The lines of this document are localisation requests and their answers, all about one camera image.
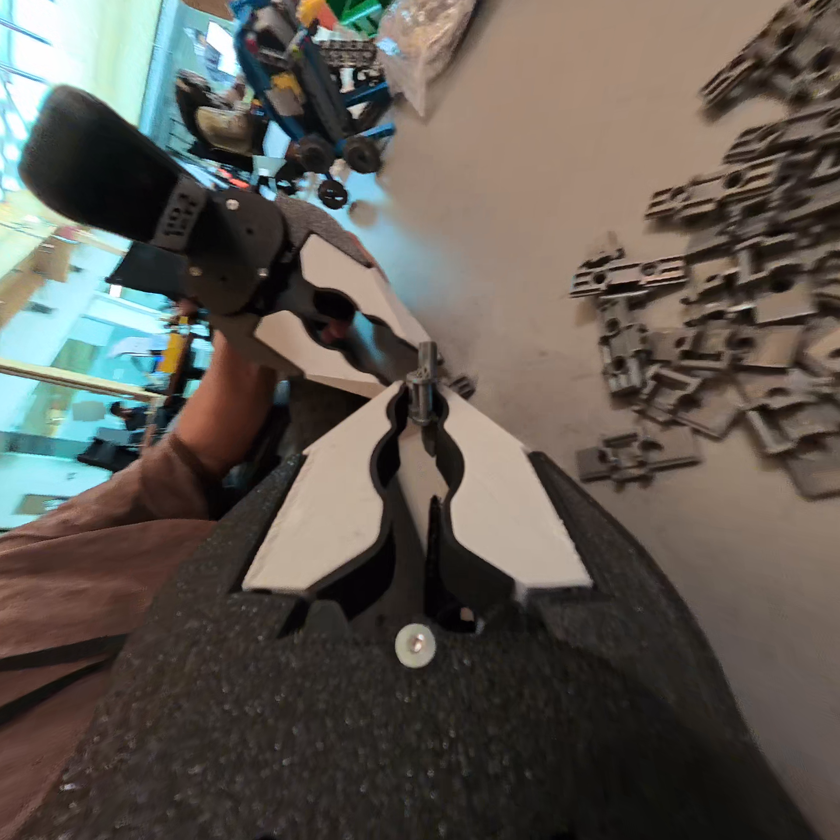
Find black lanyard strap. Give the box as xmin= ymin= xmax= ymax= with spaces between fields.
xmin=0 ymin=631 xmax=127 ymax=724

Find partly built toy vehicle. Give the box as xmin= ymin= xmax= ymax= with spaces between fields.
xmin=230 ymin=0 xmax=399 ymax=212

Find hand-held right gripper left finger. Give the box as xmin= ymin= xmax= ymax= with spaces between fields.
xmin=241 ymin=382 xmax=406 ymax=601

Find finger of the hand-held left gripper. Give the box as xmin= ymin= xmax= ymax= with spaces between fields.
xmin=252 ymin=308 xmax=396 ymax=399
xmin=297 ymin=233 xmax=435 ymax=360

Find pile of grey track pieces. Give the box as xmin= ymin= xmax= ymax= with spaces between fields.
xmin=568 ymin=0 xmax=840 ymax=501

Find bubble wrap bag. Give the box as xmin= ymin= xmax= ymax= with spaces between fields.
xmin=376 ymin=0 xmax=478 ymax=117

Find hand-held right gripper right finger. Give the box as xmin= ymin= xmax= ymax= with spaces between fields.
xmin=427 ymin=384 xmax=595 ymax=605

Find grey desk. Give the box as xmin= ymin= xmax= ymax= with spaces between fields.
xmin=348 ymin=0 xmax=840 ymax=840

